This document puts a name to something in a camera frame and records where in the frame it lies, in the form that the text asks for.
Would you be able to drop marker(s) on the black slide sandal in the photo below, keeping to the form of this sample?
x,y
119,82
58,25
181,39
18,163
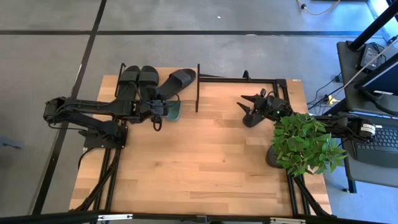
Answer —
x,y
178,81
148,77
129,77
250,120

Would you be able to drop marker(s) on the green leafy potted plant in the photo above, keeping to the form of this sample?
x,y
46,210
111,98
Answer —
x,y
301,143

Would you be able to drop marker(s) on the small black frame clamp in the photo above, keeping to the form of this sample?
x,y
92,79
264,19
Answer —
x,y
246,74

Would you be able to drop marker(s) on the silver frame bracket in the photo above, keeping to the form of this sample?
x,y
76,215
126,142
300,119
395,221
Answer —
x,y
115,217
287,221

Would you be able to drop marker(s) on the dark grey desk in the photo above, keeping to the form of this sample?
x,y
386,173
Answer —
x,y
346,62

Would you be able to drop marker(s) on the black diagonal pole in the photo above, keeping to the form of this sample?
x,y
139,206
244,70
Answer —
x,y
373,28

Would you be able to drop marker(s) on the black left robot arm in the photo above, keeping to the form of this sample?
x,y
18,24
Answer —
x,y
124,107

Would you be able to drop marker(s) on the black desk monitor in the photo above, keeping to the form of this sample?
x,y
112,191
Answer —
x,y
385,81

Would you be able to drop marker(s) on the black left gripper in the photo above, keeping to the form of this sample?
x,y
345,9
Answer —
x,y
159,108

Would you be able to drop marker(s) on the black laptop keyboard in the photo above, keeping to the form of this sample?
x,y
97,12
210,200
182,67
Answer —
x,y
385,146

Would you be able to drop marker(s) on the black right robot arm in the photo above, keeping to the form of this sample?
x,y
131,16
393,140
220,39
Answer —
x,y
345,123

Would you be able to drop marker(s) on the dark round plant pot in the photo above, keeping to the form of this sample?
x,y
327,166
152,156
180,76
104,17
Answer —
x,y
271,160

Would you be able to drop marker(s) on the teal slide sandal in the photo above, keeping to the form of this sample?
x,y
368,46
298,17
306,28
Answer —
x,y
175,112

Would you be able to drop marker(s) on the black aluminium rig frame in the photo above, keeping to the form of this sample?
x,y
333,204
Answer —
x,y
236,79

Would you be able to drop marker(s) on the black power adapter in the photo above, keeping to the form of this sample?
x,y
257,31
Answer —
x,y
370,56

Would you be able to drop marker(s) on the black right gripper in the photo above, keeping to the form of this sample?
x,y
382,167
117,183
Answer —
x,y
273,105

